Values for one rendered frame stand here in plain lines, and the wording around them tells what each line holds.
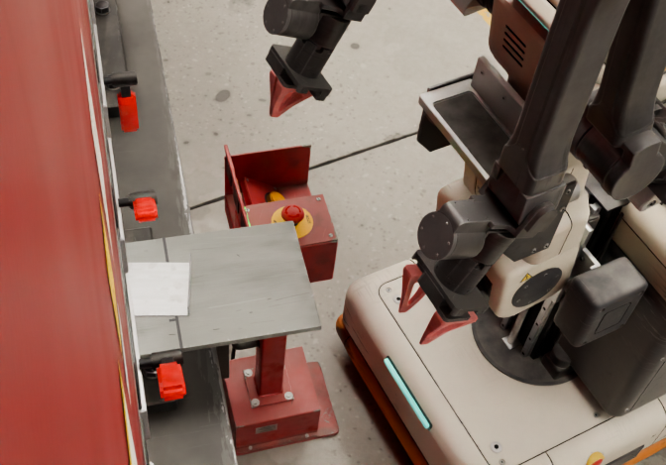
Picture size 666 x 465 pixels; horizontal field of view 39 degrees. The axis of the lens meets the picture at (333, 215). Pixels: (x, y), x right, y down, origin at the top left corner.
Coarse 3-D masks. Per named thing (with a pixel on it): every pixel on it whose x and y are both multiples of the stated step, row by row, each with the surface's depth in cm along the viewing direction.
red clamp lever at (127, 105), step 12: (120, 72) 114; (132, 72) 114; (108, 84) 114; (120, 84) 114; (132, 84) 115; (120, 96) 116; (132, 96) 117; (120, 108) 118; (132, 108) 118; (120, 120) 119; (132, 120) 119
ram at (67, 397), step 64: (0, 0) 11; (64, 0) 33; (0, 64) 10; (64, 64) 26; (0, 128) 10; (64, 128) 22; (0, 192) 9; (64, 192) 19; (0, 256) 8; (64, 256) 16; (0, 320) 8; (64, 320) 14; (0, 384) 7; (64, 384) 13; (0, 448) 7; (64, 448) 12; (128, 448) 36
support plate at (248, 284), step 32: (288, 224) 133; (128, 256) 128; (160, 256) 128; (192, 256) 129; (224, 256) 129; (256, 256) 130; (288, 256) 130; (192, 288) 125; (224, 288) 126; (256, 288) 126; (288, 288) 127; (160, 320) 122; (192, 320) 122; (224, 320) 123; (256, 320) 123; (288, 320) 123
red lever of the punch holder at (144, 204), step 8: (136, 192) 101; (144, 192) 101; (152, 192) 101; (120, 200) 100; (128, 200) 101; (136, 200) 96; (144, 200) 96; (152, 200) 97; (136, 208) 94; (144, 208) 93; (152, 208) 93; (136, 216) 93; (144, 216) 93; (152, 216) 93
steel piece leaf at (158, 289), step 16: (128, 272) 126; (144, 272) 126; (160, 272) 126; (176, 272) 126; (144, 288) 124; (160, 288) 125; (176, 288) 125; (144, 304) 123; (160, 304) 123; (176, 304) 123
